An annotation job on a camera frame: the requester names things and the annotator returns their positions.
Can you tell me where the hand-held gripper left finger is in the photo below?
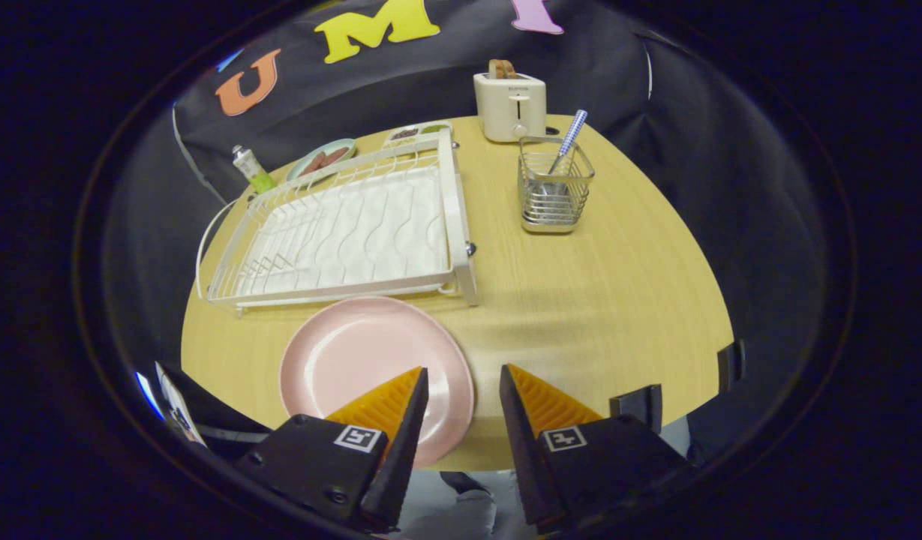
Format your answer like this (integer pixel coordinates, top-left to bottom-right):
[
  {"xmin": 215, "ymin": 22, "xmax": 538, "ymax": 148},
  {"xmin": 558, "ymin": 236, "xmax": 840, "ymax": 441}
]
[{"xmin": 232, "ymin": 366, "xmax": 430, "ymax": 530}]

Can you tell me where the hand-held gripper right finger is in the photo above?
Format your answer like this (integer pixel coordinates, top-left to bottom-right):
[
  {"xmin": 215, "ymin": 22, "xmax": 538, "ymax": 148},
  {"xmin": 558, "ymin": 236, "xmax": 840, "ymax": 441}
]
[{"xmin": 500, "ymin": 364, "xmax": 694, "ymax": 535}]

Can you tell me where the pink plate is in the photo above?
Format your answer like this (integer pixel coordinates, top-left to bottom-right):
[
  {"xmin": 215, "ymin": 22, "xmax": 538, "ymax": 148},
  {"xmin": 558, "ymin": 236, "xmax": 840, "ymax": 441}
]
[{"xmin": 279, "ymin": 296, "xmax": 475, "ymax": 470}]

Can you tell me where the white wire dish rack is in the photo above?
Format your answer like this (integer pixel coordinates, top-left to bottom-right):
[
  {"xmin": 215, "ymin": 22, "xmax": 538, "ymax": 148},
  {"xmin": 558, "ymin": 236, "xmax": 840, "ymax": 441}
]
[{"xmin": 196, "ymin": 127, "xmax": 479, "ymax": 316}]

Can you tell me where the silver wire basket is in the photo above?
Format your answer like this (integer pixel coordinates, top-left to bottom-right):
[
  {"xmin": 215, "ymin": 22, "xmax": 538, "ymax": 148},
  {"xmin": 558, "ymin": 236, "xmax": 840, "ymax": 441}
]
[{"xmin": 518, "ymin": 137, "xmax": 596, "ymax": 234}]

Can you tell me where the blue checked handle spoon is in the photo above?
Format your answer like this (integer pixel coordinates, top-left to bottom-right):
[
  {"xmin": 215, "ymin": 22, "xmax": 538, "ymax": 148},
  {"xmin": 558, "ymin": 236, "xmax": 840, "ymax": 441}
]
[{"xmin": 539, "ymin": 109, "xmax": 589, "ymax": 200}]

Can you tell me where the teal plate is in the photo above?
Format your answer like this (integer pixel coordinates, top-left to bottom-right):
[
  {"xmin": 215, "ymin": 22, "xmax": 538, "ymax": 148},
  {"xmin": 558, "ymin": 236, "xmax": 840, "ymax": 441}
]
[{"xmin": 286, "ymin": 138, "xmax": 358, "ymax": 185}]

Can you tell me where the white printed sheet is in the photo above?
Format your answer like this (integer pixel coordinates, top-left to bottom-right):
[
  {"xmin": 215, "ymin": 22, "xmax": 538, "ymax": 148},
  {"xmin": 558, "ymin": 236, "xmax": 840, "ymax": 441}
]
[{"xmin": 134, "ymin": 362, "xmax": 206, "ymax": 448}]

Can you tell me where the black table clamp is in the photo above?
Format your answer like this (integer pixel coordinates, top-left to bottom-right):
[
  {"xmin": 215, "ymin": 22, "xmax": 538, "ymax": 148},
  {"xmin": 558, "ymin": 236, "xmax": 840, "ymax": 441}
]
[{"xmin": 717, "ymin": 340, "xmax": 746, "ymax": 393}]

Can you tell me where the green liquid bottle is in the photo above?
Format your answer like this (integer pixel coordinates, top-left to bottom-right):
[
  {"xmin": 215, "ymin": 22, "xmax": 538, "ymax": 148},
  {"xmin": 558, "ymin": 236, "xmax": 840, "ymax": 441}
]
[{"xmin": 232, "ymin": 145, "xmax": 278, "ymax": 194}]

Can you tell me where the white divided condiment tray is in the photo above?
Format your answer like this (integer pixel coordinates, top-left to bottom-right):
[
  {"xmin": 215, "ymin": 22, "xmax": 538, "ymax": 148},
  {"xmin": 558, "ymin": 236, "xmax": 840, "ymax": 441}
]
[{"xmin": 383, "ymin": 121, "xmax": 454, "ymax": 147}]

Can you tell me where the cream toaster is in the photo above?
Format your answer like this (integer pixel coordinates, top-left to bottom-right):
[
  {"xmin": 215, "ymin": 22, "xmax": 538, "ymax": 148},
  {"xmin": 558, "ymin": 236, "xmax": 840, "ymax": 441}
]
[{"xmin": 473, "ymin": 71, "xmax": 548, "ymax": 143}]

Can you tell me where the black backdrop cloth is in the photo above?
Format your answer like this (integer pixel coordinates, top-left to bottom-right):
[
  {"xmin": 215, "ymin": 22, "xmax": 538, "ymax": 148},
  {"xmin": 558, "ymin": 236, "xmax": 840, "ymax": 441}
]
[{"xmin": 101, "ymin": 0, "xmax": 829, "ymax": 466}]

